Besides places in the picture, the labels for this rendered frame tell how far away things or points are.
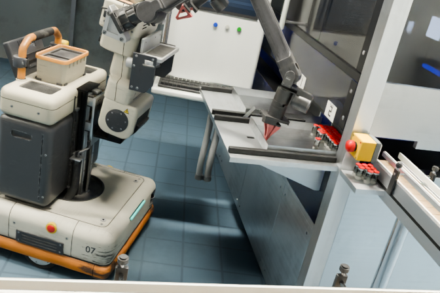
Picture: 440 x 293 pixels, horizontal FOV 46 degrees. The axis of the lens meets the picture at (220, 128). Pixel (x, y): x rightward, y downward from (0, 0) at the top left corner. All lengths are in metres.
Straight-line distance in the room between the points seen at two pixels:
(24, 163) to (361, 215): 1.40
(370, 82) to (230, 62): 1.06
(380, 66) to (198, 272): 1.39
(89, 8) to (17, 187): 2.81
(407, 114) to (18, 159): 1.57
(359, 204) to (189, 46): 1.19
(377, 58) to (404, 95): 0.18
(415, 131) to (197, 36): 1.21
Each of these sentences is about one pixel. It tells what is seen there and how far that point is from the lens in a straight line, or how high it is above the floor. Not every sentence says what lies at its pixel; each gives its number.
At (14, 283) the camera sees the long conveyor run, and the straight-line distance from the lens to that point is 1.01.
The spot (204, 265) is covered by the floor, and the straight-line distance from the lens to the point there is 2.68.
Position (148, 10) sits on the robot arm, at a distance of 1.92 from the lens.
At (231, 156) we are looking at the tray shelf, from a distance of 1.74.
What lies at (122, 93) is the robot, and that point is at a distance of 2.21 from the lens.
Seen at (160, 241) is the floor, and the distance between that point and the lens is 2.79.
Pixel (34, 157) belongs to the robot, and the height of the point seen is 0.54.
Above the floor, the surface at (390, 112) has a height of 1.11.
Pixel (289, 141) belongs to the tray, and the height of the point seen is 0.88.
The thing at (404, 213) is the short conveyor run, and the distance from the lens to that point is 1.73.
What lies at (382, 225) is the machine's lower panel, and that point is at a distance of 2.09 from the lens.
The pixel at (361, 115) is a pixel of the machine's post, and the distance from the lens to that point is 1.81.
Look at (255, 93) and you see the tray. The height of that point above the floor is 0.90.
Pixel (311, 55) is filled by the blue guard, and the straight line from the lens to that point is 2.23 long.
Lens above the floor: 1.62
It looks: 22 degrees down
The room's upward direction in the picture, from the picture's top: 12 degrees clockwise
